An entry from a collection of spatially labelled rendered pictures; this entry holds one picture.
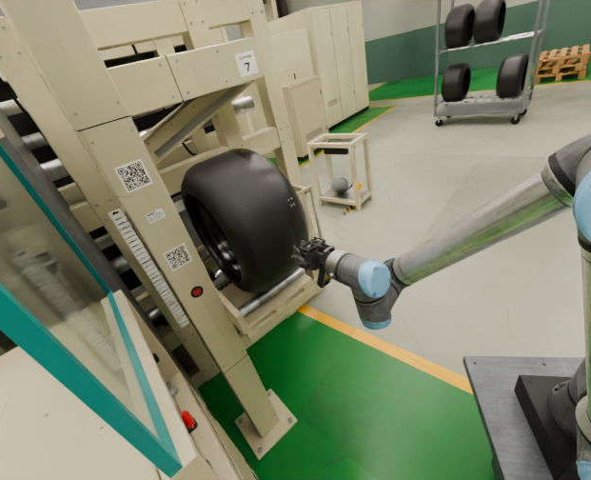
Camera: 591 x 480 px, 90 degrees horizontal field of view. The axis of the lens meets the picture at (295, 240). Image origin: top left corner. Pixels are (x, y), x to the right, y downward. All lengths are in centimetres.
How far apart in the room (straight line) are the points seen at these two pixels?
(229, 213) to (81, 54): 51
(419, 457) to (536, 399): 76
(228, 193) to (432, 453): 151
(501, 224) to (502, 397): 73
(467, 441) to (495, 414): 62
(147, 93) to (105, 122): 33
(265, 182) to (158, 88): 51
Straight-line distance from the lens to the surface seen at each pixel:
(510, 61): 595
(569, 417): 118
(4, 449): 76
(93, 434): 65
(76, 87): 94
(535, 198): 70
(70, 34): 96
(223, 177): 100
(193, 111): 142
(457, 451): 185
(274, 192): 99
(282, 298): 125
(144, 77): 124
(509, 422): 128
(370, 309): 83
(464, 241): 77
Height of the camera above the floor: 170
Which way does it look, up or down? 32 degrees down
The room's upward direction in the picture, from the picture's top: 15 degrees counter-clockwise
